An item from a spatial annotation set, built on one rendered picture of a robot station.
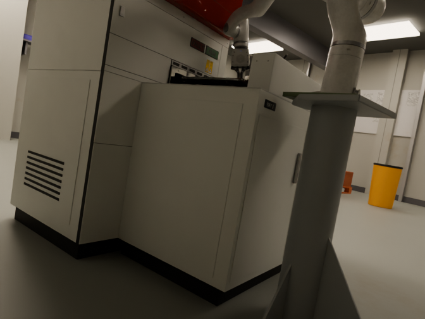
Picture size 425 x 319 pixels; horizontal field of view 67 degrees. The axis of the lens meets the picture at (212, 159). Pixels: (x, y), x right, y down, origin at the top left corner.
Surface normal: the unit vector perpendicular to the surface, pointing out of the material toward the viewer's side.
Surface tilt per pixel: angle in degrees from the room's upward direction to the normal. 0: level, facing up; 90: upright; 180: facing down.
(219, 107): 90
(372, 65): 90
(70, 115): 90
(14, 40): 90
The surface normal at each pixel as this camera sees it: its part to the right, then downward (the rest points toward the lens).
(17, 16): 0.66, 0.16
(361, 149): -0.73, -0.08
